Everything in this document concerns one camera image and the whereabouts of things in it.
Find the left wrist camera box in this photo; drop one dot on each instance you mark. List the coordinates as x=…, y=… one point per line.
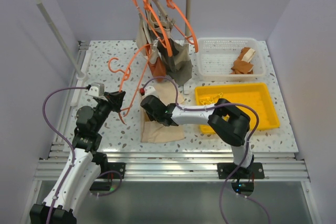
x=96, y=90

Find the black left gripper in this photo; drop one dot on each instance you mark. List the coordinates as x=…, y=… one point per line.
x=115, y=100

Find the orange hanger with clothes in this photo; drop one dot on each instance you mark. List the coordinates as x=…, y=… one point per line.
x=149, y=12

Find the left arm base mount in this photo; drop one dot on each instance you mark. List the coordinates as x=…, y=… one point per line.
x=110, y=177

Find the wooden clip hanger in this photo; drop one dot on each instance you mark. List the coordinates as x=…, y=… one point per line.
x=170, y=22

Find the brown and cream underwear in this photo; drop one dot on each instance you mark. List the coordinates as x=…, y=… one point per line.
x=242, y=64

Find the aluminium rail frame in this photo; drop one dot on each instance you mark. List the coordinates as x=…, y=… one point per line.
x=196, y=156

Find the yellow plastic tray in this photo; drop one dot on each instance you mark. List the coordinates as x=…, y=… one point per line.
x=254, y=95

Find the pile of cream clothespins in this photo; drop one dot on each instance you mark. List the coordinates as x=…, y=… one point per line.
x=208, y=99

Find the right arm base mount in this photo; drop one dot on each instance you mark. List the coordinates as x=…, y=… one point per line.
x=243, y=178

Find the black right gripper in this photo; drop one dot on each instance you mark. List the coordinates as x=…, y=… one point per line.
x=151, y=117

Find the orange hanging underwear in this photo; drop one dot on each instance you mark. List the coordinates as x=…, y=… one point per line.
x=155, y=63

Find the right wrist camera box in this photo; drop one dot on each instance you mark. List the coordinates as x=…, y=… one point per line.
x=148, y=90

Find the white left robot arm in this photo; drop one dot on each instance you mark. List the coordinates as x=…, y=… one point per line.
x=84, y=165

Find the beige hanging underwear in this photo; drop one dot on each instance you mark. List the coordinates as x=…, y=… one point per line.
x=146, y=36

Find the white plastic basket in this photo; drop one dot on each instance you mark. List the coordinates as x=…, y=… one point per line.
x=215, y=58

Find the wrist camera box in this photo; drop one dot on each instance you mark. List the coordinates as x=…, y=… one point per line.
x=148, y=90
x=96, y=90

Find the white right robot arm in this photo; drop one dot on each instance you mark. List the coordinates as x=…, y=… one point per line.
x=229, y=122

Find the grey hanging underwear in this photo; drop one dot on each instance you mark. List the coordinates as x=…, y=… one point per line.
x=179, y=66

